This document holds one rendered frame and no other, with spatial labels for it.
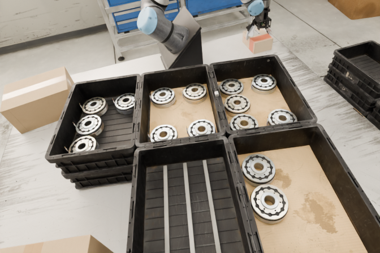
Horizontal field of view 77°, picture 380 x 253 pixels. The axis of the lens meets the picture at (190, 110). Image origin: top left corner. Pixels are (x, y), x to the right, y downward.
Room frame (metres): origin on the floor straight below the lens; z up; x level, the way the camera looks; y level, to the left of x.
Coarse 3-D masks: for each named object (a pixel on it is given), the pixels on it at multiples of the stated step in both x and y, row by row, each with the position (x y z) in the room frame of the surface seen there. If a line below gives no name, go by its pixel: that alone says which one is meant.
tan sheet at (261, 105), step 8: (240, 80) 0.83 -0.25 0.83; (248, 80) 0.82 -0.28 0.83; (248, 88) 0.77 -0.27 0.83; (248, 96) 0.72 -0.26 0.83; (256, 96) 0.72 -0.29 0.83; (264, 96) 0.71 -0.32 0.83; (272, 96) 0.70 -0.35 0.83; (280, 96) 0.69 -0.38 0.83; (256, 104) 0.67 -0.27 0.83; (264, 104) 0.66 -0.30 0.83; (272, 104) 0.65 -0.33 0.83; (280, 104) 0.65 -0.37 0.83; (256, 112) 0.62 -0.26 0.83; (264, 112) 0.62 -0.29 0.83; (264, 120) 0.58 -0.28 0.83
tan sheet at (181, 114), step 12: (204, 84) 0.84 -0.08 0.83; (180, 96) 0.79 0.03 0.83; (156, 108) 0.73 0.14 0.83; (168, 108) 0.72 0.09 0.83; (180, 108) 0.71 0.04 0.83; (192, 108) 0.70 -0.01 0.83; (204, 108) 0.69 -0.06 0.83; (156, 120) 0.66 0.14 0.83; (168, 120) 0.65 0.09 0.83; (180, 120) 0.64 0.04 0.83; (192, 120) 0.63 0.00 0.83; (180, 132) 0.58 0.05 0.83; (216, 132) 0.56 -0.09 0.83
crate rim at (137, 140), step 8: (200, 64) 0.86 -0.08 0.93; (152, 72) 0.86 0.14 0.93; (160, 72) 0.85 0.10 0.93; (208, 72) 0.80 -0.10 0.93; (216, 104) 0.60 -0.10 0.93; (136, 128) 0.55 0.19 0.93; (224, 128) 0.49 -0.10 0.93; (136, 136) 0.51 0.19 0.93; (192, 136) 0.48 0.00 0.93; (200, 136) 0.47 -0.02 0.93; (208, 136) 0.47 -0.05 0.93; (216, 136) 0.46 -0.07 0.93; (224, 136) 0.47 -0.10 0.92; (136, 144) 0.48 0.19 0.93; (144, 144) 0.47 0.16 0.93; (152, 144) 0.47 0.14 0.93; (160, 144) 0.47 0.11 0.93
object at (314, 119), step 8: (256, 56) 0.86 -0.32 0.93; (264, 56) 0.85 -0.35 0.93; (272, 56) 0.84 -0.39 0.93; (216, 64) 0.85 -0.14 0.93; (280, 64) 0.78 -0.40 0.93; (216, 80) 0.74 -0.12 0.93; (288, 80) 0.68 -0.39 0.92; (216, 88) 0.69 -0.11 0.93; (296, 88) 0.63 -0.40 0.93; (304, 104) 0.54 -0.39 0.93; (224, 112) 0.56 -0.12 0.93; (312, 112) 0.50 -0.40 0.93; (224, 120) 0.52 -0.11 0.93; (304, 120) 0.47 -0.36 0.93; (312, 120) 0.47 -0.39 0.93; (248, 128) 0.47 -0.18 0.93; (256, 128) 0.47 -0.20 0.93; (264, 128) 0.47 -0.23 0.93; (272, 128) 0.46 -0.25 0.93
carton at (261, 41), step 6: (246, 30) 1.36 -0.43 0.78; (258, 30) 1.34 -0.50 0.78; (264, 30) 1.33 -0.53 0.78; (258, 36) 1.27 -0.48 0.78; (264, 36) 1.26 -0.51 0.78; (270, 36) 1.25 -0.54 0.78; (246, 42) 1.31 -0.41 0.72; (252, 42) 1.23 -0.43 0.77; (258, 42) 1.21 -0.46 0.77; (264, 42) 1.22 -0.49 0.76; (270, 42) 1.23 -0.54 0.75; (252, 48) 1.23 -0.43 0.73; (258, 48) 1.21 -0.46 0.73; (264, 48) 1.22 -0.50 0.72; (270, 48) 1.23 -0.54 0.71
